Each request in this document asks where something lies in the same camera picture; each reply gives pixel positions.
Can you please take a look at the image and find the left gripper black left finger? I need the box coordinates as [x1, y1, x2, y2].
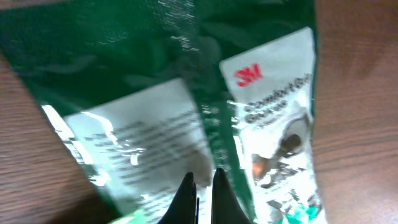
[158, 172, 198, 224]

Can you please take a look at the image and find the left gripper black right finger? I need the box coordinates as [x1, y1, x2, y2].
[211, 167, 251, 224]

